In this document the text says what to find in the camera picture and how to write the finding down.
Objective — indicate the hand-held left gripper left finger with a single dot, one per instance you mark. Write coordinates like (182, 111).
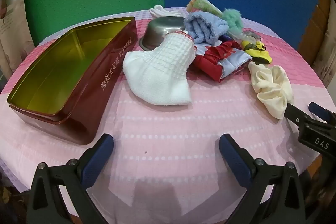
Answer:
(97, 161)

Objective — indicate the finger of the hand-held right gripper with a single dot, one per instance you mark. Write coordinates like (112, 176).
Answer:
(296, 115)
(320, 111)

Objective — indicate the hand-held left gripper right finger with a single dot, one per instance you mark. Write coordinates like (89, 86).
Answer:
(235, 161)

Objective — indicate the cream satin scrunchie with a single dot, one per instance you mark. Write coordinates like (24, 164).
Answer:
(270, 90)

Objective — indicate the dark red tin box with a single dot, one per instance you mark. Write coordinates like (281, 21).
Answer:
(86, 98)

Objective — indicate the yellow and black soft item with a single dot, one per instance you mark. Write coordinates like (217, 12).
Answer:
(258, 53)

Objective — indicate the red and white garment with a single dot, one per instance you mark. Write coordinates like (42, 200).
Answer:
(218, 58)

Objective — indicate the white waffle sock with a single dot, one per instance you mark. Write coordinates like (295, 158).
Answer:
(160, 74)

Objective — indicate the light blue fluffy towel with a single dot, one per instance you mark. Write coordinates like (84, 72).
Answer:
(204, 28)

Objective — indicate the striped green pink towel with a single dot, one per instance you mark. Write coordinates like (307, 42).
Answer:
(203, 5)

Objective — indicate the white socks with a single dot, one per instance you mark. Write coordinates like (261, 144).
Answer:
(162, 11)

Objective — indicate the beige patterned cloth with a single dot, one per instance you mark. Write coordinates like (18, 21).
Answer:
(326, 50)

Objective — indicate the purple cloth item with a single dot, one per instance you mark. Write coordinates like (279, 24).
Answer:
(226, 38)

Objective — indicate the small metal bowl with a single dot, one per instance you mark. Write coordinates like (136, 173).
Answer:
(155, 35)

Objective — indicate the floral beige curtain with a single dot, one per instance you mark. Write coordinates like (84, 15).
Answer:
(13, 24)

